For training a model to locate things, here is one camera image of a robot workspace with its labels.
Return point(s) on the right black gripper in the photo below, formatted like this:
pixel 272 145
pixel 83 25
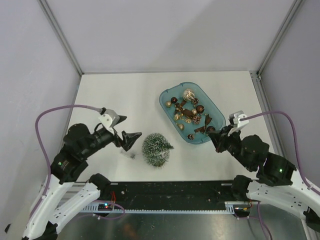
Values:
pixel 219 138

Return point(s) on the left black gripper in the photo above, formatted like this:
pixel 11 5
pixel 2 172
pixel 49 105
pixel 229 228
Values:
pixel 129 139

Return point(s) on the small green christmas tree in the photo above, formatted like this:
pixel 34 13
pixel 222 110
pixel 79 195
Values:
pixel 156 150

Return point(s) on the teal plastic tray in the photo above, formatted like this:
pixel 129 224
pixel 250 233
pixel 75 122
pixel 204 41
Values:
pixel 191 112

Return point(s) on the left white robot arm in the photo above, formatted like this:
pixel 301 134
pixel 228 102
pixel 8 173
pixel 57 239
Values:
pixel 46 218

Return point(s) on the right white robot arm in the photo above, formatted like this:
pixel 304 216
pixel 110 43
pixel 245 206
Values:
pixel 278 181

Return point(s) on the frosted pine cone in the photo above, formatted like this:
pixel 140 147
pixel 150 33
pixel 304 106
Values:
pixel 196 119

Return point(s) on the brown matte bauble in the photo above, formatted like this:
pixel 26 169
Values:
pixel 200 109

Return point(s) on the small gold bauble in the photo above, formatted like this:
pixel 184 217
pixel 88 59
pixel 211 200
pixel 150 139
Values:
pixel 168 104

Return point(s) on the large silver gold bauble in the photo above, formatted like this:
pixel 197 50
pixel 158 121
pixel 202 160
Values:
pixel 188 95

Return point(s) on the small dark red bauble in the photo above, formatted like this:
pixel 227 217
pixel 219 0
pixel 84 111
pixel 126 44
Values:
pixel 173 100

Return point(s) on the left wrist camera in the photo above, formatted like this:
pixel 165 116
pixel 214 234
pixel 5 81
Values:
pixel 109 118

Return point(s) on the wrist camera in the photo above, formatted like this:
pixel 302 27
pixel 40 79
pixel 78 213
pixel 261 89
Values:
pixel 237 120
pixel 109 118

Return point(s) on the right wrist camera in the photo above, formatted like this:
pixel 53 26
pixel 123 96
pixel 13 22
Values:
pixel 237 120

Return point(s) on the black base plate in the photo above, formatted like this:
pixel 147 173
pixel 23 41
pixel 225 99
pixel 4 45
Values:
pixel 173 195

